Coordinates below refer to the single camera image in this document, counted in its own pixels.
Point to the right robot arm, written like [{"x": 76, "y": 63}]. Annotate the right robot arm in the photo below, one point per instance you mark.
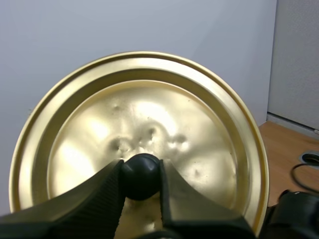
[{"x": 294, "y": 216}]

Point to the gold pot lid black knob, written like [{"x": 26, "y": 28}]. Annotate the gold pot lid black knob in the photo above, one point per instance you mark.
[{"x": 149, "y": 112}]

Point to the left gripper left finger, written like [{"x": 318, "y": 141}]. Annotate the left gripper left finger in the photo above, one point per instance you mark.
[{"x": 82, "y": 209}]

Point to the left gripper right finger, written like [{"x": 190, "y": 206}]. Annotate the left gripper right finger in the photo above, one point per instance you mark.
[{"x": 189, "y": 211}]

